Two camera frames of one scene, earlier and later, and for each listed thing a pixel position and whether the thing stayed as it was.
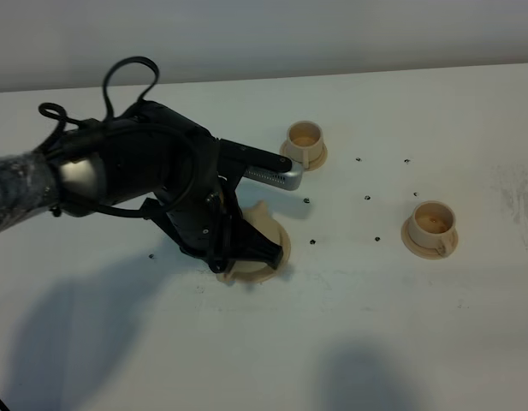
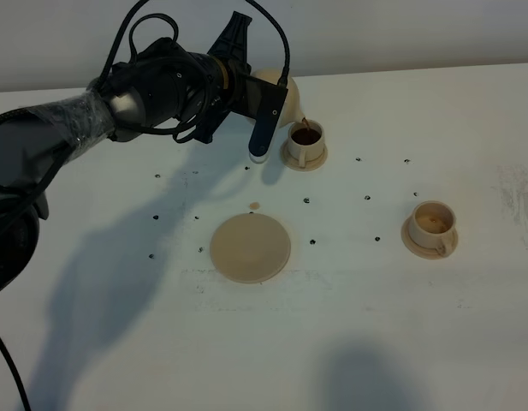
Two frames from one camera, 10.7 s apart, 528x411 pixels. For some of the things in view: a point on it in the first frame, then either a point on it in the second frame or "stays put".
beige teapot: x=261 y=218 → x=292 y=115
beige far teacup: x=304 y=141 stays put
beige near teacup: x=433 y=225 stays put
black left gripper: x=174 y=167 → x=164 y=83
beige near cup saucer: x=423 y=252 stays put
